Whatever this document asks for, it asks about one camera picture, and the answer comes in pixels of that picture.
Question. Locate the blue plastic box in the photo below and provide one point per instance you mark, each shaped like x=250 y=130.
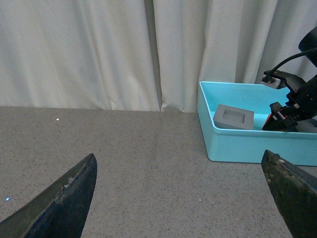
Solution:
x=248 y=146

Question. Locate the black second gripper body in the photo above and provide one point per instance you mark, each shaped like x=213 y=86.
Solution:
x=302 y=104

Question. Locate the gray cube with square recess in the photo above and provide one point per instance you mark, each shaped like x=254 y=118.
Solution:
x=227 y=117

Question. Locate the white curtain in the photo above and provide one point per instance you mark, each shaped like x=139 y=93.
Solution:
x=145 y=55

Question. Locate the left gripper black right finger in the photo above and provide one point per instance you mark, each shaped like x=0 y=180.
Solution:
x=279 y=119

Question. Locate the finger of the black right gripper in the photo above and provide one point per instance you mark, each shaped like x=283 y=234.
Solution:
x=294 y=192

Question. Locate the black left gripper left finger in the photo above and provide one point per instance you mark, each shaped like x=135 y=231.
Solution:
x=61 y=210

